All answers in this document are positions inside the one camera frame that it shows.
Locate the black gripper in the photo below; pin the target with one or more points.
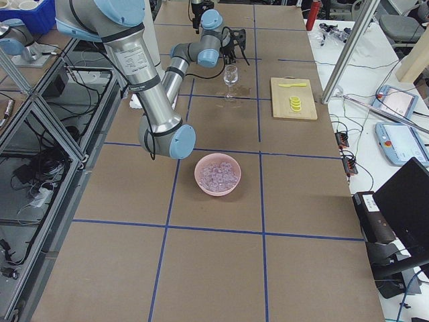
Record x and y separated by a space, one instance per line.
230 51

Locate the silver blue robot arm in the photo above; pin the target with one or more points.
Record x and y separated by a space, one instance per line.
217 42
119 26

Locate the clear wine glass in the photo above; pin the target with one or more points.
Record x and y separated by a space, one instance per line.
230 78

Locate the clear ice cubes pile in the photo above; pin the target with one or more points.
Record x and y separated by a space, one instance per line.
218 177

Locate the bamboo cutting board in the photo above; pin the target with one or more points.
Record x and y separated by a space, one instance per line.
280 99

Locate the yellow plastic knife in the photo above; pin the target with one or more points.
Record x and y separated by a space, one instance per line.
288 85

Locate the yellow lemon slices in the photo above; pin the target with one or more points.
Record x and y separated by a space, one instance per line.
295 104

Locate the red bottle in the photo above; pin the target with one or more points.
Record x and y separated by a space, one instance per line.
313 13

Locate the silver grabber stick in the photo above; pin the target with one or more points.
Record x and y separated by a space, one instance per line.
383 113

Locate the pink ribbed bowl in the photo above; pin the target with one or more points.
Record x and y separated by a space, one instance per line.
216 158

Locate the far blue teach pendant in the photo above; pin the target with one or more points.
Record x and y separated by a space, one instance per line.
395 101

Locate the blue teach pendant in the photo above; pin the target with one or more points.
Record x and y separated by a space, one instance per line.
400 143
395 101

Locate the blue plastic crate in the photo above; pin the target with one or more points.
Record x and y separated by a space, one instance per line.
38 21

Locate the near blue teach pendant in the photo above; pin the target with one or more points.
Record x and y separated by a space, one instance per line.
400 143

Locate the black monitor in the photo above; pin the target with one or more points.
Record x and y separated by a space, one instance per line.
403 201

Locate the black box with label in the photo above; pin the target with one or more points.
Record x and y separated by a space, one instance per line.
373 224

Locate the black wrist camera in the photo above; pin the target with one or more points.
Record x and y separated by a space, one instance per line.
237 38

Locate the aluminium frame post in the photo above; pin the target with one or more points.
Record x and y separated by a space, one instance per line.
358 30

